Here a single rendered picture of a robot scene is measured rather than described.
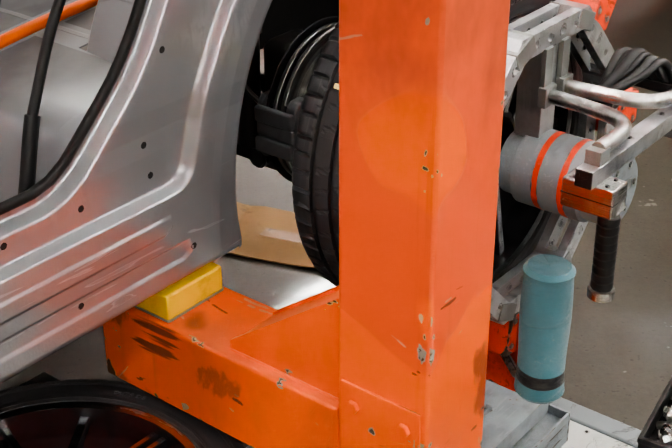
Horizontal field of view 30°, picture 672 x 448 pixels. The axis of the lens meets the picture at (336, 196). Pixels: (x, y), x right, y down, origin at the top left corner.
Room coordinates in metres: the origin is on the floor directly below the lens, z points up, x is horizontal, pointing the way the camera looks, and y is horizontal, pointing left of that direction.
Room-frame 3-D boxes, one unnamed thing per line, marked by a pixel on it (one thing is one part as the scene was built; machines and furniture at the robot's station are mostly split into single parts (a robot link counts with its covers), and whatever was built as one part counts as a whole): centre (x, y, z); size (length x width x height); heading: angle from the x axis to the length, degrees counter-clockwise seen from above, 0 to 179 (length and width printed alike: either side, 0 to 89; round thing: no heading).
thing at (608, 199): (1.74, -0.40, 0.93); 0.09 x 0.05 x 0.05; 52
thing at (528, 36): (2.00, -0.35, 0.85); 0.54 x 0.07 x 0.54; 142
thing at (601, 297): (1.72, -0.43, 0.83); 0.04 x 0.04 x 0.16
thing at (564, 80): (2.00, -0.50, 1.03); 0.19 x 0.18 x 0.11; 52
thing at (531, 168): (1.96, -0.40, 0.85); 0.21 x 0.14 x 0.14; 52
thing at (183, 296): (1.84, 0.29, 0.71); 0.14 x 0.14 x 0.05; 52
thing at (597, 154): (1.85, -0.38, 1.03); 0.19 x 0.18 x 0.11; 52
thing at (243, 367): (1.74, 0.15, 0.69); 0.52 x 0.17 x 0.35; 52
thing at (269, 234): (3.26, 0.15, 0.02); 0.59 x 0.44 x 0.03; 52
